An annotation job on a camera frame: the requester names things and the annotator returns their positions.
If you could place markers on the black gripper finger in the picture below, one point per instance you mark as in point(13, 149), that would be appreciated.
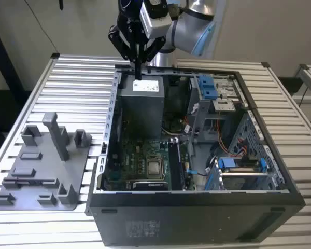
point(120, 42)
point(153, 48)

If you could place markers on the blue RAM stick white label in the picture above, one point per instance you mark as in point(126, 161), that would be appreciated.
point(32, 179)

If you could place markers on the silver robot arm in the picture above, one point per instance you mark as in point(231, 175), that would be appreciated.
point(189, 31)

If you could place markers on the blue drive latch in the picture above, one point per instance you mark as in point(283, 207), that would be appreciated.
point(206, 83)

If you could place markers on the grey power supply unit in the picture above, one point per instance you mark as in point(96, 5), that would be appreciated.
point(142, 111)

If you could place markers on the black hanging rod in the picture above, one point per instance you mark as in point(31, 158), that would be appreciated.
point(61, 4)

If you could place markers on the grey drive cage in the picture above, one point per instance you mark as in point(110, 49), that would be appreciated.
point(204, 111)

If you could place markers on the green motherboard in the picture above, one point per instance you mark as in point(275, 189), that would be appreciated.
point(129, 160)

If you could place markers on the silver CPU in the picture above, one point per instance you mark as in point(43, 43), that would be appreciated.
point(154, 169)

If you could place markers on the black graphics card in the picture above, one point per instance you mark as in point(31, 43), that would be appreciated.
point(150, 185)

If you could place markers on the grey parts rack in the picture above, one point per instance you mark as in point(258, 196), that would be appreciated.
point(46, 168)

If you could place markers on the hard disk in blue carrier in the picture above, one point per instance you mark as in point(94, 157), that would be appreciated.
point(238, 179)

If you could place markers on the grey neighbouring table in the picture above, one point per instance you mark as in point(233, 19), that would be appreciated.
point(308, 77)

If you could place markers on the black PC case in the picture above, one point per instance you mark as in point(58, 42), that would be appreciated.
point(197, 218)

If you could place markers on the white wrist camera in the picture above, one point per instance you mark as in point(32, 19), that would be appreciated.
point(155, 18)

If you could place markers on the black slanted post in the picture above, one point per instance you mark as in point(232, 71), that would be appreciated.
point(5, 54)

